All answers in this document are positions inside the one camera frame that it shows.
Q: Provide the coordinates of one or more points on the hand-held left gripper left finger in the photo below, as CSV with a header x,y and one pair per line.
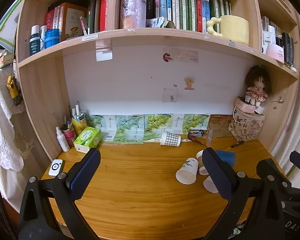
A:
x,y
83,170

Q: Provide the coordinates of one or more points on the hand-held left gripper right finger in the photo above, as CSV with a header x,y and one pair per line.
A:
x,y
218,175

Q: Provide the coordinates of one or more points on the white leaf print paper cup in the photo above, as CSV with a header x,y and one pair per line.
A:
x,y
187,171

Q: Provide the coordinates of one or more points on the plain white paper cup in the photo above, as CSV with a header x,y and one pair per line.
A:
x,y
201,161
210,183

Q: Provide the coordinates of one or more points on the blue cup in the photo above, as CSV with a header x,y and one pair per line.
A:
x,y
226,158

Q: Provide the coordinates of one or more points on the checkered paper cup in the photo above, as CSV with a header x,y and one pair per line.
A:
x,y
170,139

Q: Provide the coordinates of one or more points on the white round button remote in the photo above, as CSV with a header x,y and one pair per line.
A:
x,y
55,167

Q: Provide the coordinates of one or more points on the green tissue pack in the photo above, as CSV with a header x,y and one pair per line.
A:
x,y
88,140

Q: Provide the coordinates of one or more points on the white spray bottle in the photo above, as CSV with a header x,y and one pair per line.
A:
x,y
62,141

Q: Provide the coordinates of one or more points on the black pen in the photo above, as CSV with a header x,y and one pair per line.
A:
x,y
238,144

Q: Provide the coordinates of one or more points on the red pen holder can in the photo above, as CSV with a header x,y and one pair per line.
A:
x,y
69,136

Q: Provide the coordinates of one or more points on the yellow pen holder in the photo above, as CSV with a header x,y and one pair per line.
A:
x,y
79,126

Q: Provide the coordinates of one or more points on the dark red packet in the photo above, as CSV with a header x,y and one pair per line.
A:
x,y
196,136

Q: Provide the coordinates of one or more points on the green leaf picture card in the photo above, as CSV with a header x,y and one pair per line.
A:
x,y
190,122
101,126
128,130
156,126

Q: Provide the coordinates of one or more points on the brown picture card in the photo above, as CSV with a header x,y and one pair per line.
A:
x,y
220,125

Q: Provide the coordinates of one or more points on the white tape roll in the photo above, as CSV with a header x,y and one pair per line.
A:
x,y
260,110

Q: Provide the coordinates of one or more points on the pink round box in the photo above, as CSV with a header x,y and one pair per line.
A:
x,y
243,106

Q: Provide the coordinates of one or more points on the brown haired doll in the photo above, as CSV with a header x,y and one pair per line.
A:
x,y
258,82

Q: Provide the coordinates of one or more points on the wooden bookshelf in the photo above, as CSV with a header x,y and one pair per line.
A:
x,y
40,92

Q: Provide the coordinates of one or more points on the white lace cloth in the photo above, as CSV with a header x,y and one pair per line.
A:
x,y
2,130

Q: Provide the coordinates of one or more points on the pink cosmetic jar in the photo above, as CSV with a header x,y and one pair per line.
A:
x,y
275,52

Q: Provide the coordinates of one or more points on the black cosmetic bottles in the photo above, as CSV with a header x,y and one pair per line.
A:
x,y
288,47

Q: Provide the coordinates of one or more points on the clear tape strip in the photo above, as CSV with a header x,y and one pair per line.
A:
x,y
103,50

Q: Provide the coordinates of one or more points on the white cosmetic box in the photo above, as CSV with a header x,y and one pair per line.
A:
x,y
268,37

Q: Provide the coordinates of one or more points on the blue jar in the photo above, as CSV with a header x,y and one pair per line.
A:
x,y
52,38

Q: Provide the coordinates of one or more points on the dark blue bottle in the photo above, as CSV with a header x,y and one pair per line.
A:
x,y
35,42

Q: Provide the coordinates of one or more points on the small white bottle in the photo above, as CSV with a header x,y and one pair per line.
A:
x,y
43,36

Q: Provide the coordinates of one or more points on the yellow mug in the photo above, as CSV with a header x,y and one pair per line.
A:
x,y
235,28

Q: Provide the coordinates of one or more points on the green bordered paper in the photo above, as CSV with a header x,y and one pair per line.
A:
x,y
7,22

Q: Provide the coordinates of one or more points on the row of green spine books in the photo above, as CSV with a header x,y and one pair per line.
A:
x,y
190,7

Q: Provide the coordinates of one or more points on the floral paper roll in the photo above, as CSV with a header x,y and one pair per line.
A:
x,y
133,5

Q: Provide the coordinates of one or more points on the transparent wall sticker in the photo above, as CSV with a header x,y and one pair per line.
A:
x,y
170,95

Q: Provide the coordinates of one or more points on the bear wall sticker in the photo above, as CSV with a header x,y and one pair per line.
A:
x,y
189,83

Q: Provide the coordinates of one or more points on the pale paper wall label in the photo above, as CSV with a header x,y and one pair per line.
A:
x,y
186,55

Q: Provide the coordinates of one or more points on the red wall sticker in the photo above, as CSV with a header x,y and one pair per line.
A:
x,y
167,57

